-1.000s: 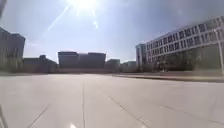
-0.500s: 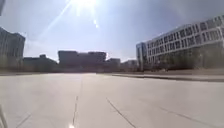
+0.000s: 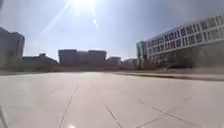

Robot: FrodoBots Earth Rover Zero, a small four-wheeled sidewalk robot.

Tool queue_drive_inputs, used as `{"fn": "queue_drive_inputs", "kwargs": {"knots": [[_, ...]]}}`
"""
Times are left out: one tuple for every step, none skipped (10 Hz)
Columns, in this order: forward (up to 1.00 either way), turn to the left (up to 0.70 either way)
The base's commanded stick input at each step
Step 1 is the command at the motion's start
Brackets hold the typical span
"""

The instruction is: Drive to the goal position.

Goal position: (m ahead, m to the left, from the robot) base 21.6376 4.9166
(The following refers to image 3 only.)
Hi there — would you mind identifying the low dark building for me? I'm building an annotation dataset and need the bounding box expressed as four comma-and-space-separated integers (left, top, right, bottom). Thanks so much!
22, 52, 60, 67

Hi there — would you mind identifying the tall dark building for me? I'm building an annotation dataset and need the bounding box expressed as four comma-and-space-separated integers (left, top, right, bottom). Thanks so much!
0, 26, 26, 68

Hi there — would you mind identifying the long white building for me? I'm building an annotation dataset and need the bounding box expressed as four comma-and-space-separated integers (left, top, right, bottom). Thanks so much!
135, 13, 224, 70

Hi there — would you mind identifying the dark raised kerb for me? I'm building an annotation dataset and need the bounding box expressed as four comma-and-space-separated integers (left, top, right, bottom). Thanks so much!
113, 71, 224, 83

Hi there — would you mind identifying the wide blocky building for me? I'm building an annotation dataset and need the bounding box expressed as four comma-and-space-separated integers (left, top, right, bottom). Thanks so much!
57, 49, 108, 66

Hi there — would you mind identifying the reddish paved strip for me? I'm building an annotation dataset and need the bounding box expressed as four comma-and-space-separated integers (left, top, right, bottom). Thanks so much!
123, 69, 224, 81

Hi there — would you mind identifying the pale concrete plaza ground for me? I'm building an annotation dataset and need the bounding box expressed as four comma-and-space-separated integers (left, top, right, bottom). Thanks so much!
0, 71, 224, 128

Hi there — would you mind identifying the small distant building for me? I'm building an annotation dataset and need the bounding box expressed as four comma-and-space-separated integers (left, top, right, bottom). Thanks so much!
106, 56, 123, 67
121, 57, 139, 70

